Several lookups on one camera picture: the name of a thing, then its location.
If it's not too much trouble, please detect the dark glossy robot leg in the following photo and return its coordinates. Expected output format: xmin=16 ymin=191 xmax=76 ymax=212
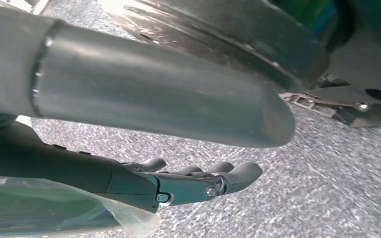
xmin=98 ymin=0 xmax=381 ymax=108

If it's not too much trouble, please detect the black robot foot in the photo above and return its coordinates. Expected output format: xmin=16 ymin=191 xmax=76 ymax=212
xmin=278 ymin=72 xmax=381 ymax=129

